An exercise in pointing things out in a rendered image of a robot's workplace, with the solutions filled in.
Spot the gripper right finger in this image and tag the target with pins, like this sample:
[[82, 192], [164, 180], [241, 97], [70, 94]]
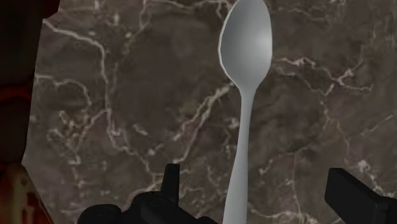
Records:
[[353, 195]]

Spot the dark red patterned robot stand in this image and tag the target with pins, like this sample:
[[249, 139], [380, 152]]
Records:
[[15, 93]]

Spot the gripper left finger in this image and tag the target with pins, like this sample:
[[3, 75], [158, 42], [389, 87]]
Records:
[[169, 198]]

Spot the grey spoon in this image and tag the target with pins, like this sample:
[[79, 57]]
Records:
[[245, 52]]

